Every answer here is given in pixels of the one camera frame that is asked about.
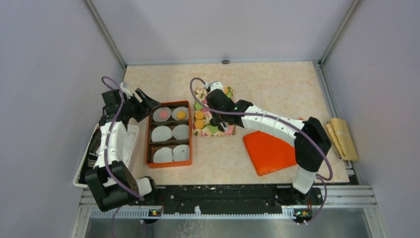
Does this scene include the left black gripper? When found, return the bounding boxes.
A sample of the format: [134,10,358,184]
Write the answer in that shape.
[120,88,160,122]

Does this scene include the floral tray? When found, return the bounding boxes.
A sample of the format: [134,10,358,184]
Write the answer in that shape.
[192,86,236,137]

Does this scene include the pink cookie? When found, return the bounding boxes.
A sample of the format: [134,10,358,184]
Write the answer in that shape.
[225,126,234,135]
[158,110,170,121]

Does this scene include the orange cookie box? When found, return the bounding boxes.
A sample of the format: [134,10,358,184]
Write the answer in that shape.
[145,101,193,169]

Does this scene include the orange box lid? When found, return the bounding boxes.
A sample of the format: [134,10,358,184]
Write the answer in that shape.
[241,116,304,176]

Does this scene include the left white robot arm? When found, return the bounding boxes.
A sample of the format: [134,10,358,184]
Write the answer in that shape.
[85,87,161,212]

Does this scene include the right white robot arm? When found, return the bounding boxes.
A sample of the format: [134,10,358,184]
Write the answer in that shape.
[204,81,332,204]

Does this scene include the green cookie left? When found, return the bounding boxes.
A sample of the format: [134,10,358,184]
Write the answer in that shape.
[194,102,203,111]

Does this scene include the orange cookie mid left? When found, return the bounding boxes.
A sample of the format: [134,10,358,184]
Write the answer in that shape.
[194,111,205,120]

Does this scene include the green cookie bottom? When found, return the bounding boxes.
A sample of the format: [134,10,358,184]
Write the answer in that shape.
[208,125,219,134]

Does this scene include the pink cookie bottom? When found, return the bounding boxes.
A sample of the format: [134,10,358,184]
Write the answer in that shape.
[225,126,234,135]

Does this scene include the white perforated basket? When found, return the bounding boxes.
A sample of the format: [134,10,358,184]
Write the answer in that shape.
[73,124,140,188]

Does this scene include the tan paper roll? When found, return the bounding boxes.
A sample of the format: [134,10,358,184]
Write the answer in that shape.
[326,118,359,161]

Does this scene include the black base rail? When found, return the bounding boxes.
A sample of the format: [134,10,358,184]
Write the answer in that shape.
[135,184,322,215]

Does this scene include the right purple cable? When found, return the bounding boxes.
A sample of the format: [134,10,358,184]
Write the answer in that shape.
[189,77,334,225]

